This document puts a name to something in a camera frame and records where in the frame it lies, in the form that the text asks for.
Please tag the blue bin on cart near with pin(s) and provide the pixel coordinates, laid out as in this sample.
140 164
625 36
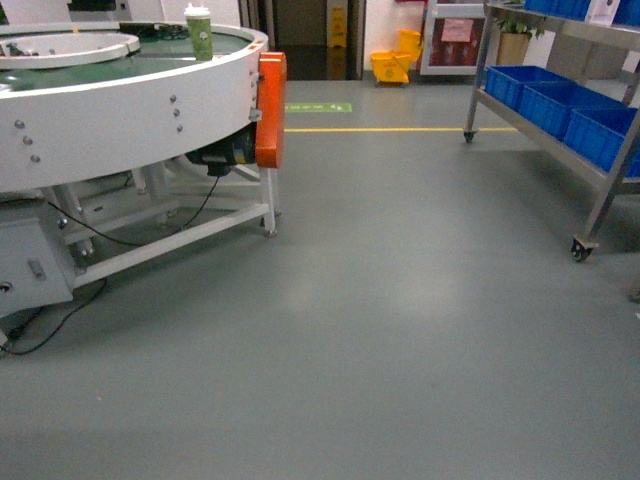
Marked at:
598 134

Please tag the yellow wet floor sign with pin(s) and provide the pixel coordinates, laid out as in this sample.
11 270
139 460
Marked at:
337 27

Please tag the yellow mop bucket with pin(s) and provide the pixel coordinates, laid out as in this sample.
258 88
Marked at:
393 66

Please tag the orange machine guard cover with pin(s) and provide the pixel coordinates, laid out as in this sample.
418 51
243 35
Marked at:
269 141

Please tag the grey control box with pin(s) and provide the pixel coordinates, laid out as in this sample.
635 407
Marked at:
37 268

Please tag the blue bin on cart far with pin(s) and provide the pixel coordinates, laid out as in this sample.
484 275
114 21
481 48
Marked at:
506 83

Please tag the white round conveyor machine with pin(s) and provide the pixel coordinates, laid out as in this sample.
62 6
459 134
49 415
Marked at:
138 147

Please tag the blue bin on cart middle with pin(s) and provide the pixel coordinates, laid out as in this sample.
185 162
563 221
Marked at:
548 106

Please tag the green paper cup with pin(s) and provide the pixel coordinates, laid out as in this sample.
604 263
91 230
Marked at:
198 20

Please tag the potted green plant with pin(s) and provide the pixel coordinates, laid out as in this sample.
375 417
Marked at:
514 40

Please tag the blue bin on cart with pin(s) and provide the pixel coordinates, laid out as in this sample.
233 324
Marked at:
548 106
506 83
598 134

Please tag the steel shelf cart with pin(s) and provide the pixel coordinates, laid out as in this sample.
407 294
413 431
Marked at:
608 185

